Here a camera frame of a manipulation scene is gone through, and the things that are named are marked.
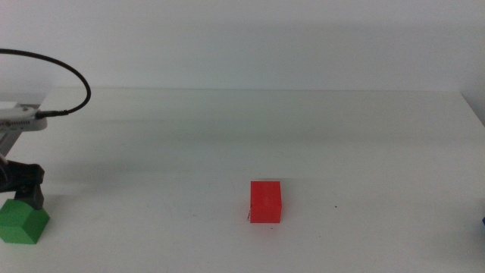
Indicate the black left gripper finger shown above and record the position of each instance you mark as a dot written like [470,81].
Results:
[33,195]

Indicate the green cube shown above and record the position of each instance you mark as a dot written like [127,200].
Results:
[19,223]

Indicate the red cube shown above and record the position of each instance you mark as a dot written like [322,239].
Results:
[265,203]

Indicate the silver camera mount bracket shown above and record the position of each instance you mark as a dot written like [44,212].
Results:
[7,142]

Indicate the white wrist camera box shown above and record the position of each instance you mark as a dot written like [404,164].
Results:
[19,120]

